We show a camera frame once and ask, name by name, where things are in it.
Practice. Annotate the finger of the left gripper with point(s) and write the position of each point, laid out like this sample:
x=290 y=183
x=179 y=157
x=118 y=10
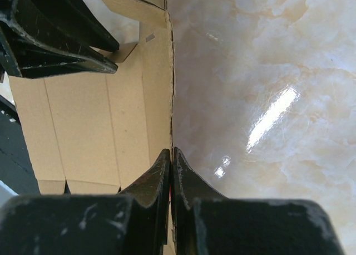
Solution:
x=65 y=25
x=32 y=48

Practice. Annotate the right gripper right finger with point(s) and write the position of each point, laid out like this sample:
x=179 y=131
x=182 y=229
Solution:
x=206 y=222

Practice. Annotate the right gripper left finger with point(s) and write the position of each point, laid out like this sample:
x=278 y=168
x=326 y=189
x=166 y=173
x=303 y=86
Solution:
x=133 y=221

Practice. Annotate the brown cardboard box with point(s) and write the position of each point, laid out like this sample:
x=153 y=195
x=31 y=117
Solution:
x=93 y=133

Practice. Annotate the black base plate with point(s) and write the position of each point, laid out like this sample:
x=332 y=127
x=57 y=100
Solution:
x=16 y=168

